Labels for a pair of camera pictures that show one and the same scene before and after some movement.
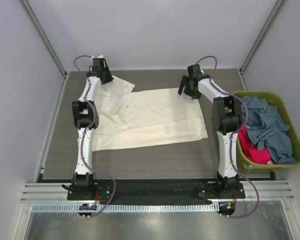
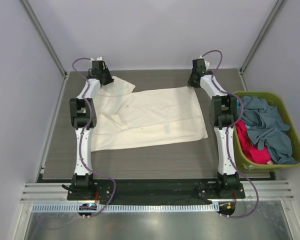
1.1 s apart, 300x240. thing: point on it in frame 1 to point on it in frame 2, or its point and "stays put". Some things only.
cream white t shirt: x=127 y=119 stays put
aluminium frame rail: x=268 y=190 stays put
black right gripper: x=185 y=80 to x=190 y=83
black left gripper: x=110 y=78 stays put
